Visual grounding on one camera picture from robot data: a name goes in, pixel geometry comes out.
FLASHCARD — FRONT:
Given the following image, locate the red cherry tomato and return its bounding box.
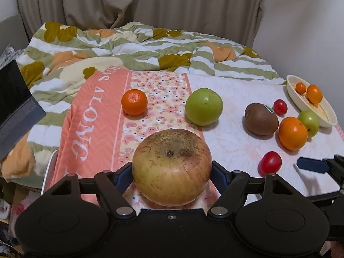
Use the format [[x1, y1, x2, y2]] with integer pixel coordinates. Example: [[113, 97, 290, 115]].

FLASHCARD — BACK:
[[258, 151, 282, 177], [273, 99, 287, 116]]

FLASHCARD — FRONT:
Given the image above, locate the large yellowish apple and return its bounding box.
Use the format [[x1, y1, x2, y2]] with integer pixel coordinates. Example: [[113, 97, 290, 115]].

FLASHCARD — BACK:
[[132, 129, 212, 207]]

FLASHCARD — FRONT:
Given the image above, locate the large green apple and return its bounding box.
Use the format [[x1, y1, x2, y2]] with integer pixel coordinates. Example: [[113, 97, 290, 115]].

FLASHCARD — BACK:
[[185, 88, 223, 126]]

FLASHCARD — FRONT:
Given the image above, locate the small green apple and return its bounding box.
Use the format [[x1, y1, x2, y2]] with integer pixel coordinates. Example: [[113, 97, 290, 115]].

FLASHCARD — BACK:
[[297, 110, 319, 137]]

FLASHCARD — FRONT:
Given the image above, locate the cream plate with duck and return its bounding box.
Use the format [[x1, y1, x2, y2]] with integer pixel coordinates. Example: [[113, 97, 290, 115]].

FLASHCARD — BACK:
[[286, 75, 338, 127]]

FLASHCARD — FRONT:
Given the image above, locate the large orange in plate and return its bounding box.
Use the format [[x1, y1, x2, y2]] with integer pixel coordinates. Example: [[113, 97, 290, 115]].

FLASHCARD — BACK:
[[306, 84, 323, 104]]

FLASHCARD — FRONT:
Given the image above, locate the brown kiwi with sticker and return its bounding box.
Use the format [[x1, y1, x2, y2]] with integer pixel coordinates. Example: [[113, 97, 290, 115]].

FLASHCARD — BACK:
[[244, 103, 279, 136]]

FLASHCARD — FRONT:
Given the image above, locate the pink floral tablecloth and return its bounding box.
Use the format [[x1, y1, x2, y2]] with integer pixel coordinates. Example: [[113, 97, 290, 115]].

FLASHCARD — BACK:
[[43, 66, 343, 196]]

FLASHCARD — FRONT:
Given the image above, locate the small mandarin in plate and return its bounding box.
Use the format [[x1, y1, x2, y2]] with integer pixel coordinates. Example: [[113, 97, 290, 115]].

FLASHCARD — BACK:
[[295, 82, 307, 95]]

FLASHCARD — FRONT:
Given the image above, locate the dark laptop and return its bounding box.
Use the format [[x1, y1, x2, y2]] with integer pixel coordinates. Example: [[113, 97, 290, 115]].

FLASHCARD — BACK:
[[0, 61, 46, 159]]

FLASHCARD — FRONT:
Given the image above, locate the green striped floral quilt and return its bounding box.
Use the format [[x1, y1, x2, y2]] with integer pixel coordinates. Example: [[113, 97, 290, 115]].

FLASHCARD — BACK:
[[1, 21, 283, 188]]

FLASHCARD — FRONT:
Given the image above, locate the beige curtain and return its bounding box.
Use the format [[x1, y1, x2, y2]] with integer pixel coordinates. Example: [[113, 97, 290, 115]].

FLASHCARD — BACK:
[[17, 0, 262, 46]]

